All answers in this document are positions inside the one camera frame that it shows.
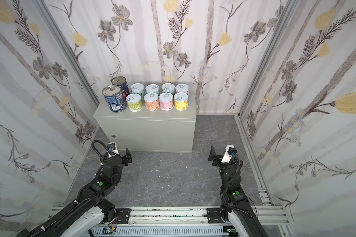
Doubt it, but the green label can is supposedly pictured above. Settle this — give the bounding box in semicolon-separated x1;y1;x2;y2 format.
126;94;142;112

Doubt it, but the blue nutrition label can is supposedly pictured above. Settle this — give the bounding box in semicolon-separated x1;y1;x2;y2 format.
102;85;126;113

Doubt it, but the orange label can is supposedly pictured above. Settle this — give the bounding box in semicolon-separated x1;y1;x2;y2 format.
144;92;159;111

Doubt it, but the yellow label can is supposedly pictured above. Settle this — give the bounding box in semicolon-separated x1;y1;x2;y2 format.
174;92;189;111

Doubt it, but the light blue label can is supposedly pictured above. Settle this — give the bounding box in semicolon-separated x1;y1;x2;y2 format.
131;83;145;98

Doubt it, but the pink flower label can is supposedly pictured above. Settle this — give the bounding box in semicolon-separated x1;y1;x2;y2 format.
175;84;189;95

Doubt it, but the pale blue label can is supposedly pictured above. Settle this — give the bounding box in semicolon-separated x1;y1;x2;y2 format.
145;84;160;95

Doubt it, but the dark blue tomato can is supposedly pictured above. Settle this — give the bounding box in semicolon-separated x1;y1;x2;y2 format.
111;76;130;99

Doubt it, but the teal label can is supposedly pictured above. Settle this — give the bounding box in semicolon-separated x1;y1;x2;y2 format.
161;83;176;95

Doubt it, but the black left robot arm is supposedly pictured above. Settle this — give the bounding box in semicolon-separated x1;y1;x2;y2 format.
17;149;132;237

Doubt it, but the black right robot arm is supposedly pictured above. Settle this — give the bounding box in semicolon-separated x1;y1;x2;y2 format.
208;145;268;237

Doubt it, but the grey metal cabinet box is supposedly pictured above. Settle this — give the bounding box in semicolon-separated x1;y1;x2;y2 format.
94;97;196;153

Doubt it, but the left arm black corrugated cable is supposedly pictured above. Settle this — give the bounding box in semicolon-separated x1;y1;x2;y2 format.
26;140;112;237

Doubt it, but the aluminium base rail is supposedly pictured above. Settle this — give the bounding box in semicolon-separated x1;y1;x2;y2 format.
47;206;288;227

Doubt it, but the white slotted cable duct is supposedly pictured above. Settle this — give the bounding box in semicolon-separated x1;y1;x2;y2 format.
91;226;229;237

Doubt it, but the aluminium corner frame right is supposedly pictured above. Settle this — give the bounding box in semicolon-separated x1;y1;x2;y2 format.
237;0;299;117

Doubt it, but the aluminium corner frame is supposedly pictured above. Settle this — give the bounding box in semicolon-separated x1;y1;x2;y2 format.
237;0;299;117
32;0;100;107

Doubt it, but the aluminium corner frame left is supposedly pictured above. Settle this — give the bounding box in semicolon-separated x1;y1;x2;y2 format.
32;0;100;107

